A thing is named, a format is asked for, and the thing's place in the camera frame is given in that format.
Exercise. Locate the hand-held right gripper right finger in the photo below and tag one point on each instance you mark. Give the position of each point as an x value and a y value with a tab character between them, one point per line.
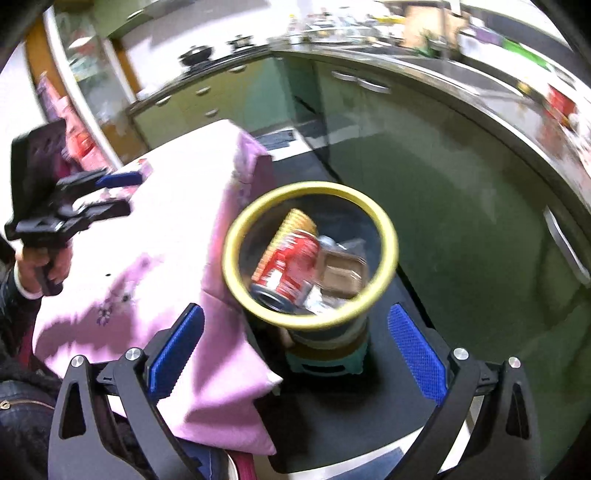
418	355

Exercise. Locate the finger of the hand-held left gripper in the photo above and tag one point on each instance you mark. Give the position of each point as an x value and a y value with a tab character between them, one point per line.
101	211
120	179

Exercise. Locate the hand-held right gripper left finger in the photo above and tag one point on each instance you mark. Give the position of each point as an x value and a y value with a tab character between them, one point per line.
178	350

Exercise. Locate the red soda can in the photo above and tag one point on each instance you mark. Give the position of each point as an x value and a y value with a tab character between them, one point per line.
288	263

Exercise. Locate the yellow rimmed trash bin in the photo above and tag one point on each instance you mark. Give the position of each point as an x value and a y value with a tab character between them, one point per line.
314	186

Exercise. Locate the person's left forearm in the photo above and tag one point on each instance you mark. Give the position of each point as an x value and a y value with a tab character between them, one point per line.
18	300

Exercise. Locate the person's left hand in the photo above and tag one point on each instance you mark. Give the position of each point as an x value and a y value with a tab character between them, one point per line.
57	267

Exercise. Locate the red snack packet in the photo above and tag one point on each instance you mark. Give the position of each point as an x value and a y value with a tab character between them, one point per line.
83	143

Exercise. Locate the pink floral tablecloth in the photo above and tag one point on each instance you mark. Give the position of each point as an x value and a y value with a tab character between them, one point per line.
184	230

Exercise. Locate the teal plastic stool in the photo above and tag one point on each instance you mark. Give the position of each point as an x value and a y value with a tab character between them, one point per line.
323	364

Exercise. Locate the black wok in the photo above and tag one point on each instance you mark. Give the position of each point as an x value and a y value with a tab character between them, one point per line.
196	54

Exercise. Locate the green kitchen cabinets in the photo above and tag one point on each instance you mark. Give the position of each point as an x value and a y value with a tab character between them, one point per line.
438	184

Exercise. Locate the yellow ribbed paper cup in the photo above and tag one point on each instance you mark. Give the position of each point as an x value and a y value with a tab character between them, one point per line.
295	221

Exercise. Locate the steel cooking pot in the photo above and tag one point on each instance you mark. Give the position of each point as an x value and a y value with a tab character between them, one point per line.
241	42

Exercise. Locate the dark kitchen countertop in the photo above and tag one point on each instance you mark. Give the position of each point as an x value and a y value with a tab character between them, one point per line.
461	74

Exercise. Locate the brown cardboard box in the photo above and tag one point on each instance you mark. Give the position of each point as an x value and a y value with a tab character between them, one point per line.
431	25

